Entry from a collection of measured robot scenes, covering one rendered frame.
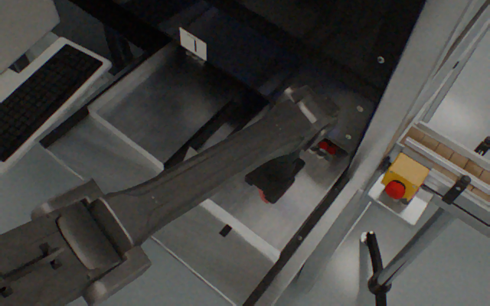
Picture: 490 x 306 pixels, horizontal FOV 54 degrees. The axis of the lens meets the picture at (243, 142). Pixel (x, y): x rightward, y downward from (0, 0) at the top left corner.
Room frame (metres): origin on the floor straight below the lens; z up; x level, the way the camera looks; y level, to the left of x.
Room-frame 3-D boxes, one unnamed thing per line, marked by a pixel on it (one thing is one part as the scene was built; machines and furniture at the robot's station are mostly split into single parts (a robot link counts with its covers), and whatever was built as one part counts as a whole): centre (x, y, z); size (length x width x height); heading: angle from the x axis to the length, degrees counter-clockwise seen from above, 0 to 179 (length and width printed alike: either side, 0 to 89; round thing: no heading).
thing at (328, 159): (0.67, -0.15, 0.90); 0.18 x 0.02 x 0.05; 56
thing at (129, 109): (0.77, 0.20, 0.90); 0.34 x 0.26 x 0.04; 146
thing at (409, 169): (0.54, -0.36, 1.00); 0.08 x 0.07 x 0.07; 146
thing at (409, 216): (0.56, -0.39, 0.87); 0.14 x 0.13 x 0.02; 146
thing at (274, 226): (0.58, -0.09, 0.90); 0.34 x 0.26 x 0.04; 146
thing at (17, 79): (0.82, 0.63, 0.79); 0.45 x 0.28 x 0.03; 154
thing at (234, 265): (0.62, 0.09, 0.87); 0.70 x 0.48 x 0.02; 56
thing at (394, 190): (0.50, -0.33, 0.99); 0.04 x 0.04 x 0.04; 56
